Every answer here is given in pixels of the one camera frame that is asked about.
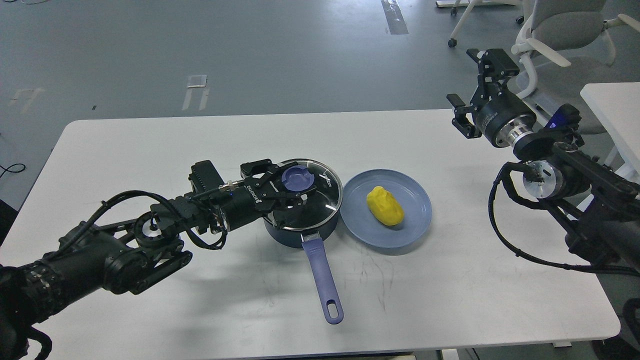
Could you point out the yellow potato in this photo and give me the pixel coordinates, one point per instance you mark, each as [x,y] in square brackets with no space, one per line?
[384,207]

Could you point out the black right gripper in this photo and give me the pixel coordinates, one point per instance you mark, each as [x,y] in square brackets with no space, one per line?
[495,111]

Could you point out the white side table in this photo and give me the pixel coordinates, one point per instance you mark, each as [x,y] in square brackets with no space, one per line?
[617,106]

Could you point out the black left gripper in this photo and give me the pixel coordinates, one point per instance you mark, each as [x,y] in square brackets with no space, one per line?
[244,206]

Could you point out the grey office chair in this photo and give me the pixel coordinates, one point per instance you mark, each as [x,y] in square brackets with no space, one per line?
[563,46]

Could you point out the glass pot lid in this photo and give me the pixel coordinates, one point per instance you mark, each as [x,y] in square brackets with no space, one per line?
[323,189]

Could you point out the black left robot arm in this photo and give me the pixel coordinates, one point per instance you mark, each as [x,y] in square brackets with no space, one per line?
[133,241]

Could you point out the blue plate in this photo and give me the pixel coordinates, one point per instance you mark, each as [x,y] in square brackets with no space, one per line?
[363,225]

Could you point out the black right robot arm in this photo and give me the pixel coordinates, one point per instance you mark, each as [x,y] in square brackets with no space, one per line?
[598,209]

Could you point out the dark blue saucepan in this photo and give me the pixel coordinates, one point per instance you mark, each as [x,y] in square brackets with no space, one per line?
[311,241]

